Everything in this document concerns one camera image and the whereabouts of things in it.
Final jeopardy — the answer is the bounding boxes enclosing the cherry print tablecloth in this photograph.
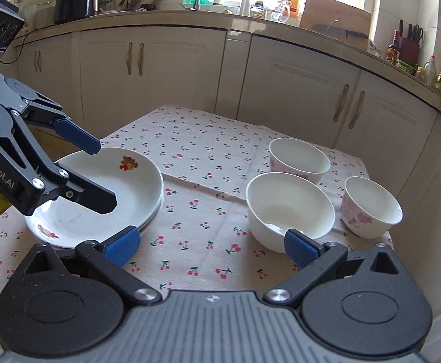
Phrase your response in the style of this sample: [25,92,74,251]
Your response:
[0,104,395,292]

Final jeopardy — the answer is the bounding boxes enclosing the brown cardboard box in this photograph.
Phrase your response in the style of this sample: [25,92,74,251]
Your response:
[300,0,372,40]

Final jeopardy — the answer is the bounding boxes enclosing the clear glass bottle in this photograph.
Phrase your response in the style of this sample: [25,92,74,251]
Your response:
[423,56,437,86]

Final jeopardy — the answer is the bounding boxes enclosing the stained white plate fruit print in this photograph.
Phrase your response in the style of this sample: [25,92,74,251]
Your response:
[24,147,164,249]

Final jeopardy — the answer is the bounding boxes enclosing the black power cord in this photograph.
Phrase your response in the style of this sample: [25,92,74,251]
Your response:
[0,26,32,65]

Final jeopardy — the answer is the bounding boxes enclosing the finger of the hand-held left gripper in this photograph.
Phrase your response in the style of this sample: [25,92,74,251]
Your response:
[22,93,102,154]
[0,115,117,214]

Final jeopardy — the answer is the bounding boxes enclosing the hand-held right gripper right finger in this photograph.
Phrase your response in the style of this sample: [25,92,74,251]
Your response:
[264,229,403,305]

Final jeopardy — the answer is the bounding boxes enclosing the white bowl pink flowers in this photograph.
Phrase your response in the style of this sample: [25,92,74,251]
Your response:
[246,172,336,254]
[269,137,332,186]
[341,176,403,240]

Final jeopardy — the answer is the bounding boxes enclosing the clear glass pitcher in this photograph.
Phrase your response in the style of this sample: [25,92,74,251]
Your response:
[264,4,291,23]

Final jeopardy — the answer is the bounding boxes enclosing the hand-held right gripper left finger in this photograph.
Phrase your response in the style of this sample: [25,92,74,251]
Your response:
[24,226,161,305]

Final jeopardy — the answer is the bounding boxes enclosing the beige kitchen counter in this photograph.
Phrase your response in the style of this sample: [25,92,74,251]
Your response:
[14,8,441,125]

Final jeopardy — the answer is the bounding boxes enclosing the dark red knife block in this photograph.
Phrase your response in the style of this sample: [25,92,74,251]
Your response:
[398,25,423,65]

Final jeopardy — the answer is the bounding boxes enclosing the dark sauce bottle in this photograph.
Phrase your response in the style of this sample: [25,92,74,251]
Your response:
[387,30,400,65]

